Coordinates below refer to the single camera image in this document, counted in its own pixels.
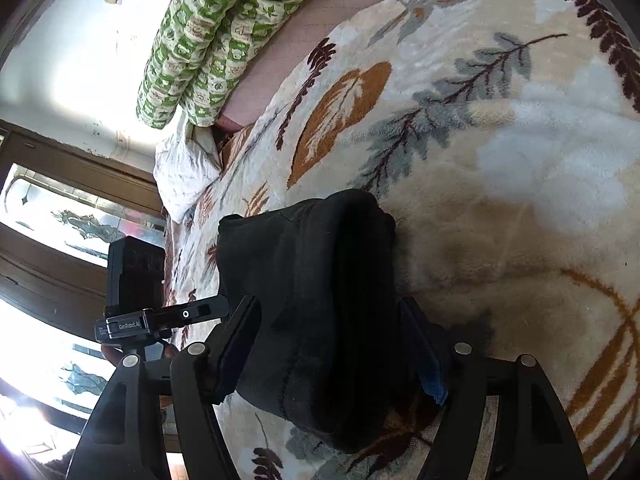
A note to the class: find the black pants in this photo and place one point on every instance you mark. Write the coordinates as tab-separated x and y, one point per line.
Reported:
320	310

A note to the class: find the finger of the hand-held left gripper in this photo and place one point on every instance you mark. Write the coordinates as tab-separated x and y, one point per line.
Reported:
195	310

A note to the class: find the person's left hand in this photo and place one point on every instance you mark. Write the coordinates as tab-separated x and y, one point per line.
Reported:
110	354

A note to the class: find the pink bed sheet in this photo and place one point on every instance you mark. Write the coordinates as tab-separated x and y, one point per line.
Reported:
325	15

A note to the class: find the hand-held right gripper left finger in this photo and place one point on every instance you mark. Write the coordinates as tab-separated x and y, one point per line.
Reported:
240	345

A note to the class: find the green patterned quilt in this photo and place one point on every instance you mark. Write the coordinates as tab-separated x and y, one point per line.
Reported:
210	50

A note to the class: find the leaf printed fleece blanket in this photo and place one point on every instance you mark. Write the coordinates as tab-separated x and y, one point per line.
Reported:
500	210

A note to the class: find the brown window frame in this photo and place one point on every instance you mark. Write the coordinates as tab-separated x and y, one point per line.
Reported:
65	160

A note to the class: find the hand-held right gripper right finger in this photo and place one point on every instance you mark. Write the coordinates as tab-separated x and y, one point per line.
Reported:
431	382

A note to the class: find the white pillow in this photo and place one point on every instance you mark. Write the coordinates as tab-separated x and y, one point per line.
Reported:
185	170

